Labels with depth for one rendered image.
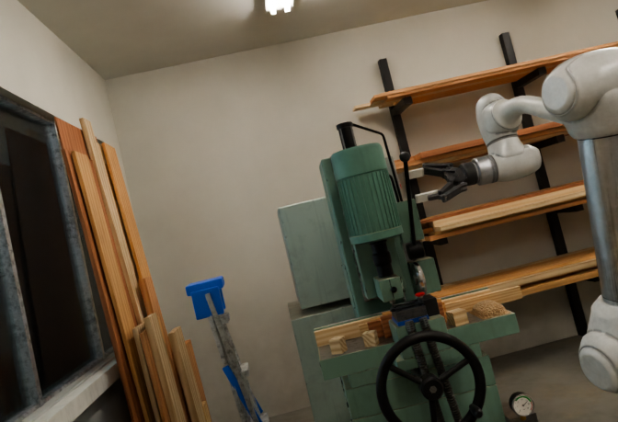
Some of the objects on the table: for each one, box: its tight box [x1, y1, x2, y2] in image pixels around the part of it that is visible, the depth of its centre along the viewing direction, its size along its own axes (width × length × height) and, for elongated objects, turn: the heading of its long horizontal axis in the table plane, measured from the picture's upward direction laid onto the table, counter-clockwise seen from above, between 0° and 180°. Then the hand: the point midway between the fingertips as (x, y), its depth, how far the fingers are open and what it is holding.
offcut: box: [329, 336, 348, 355], centre depth 162 cm, size 4×4×4 cm
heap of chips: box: [469, 300, 510, 320], centre depth 167 cm, size 9×14×4 cm, turn 106°
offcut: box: [446, 308, 469, 326], centre depth 162 cm, size 4×4×4 cm
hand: (412, 187), depth 171 cm, fingers open, 13 cm apart
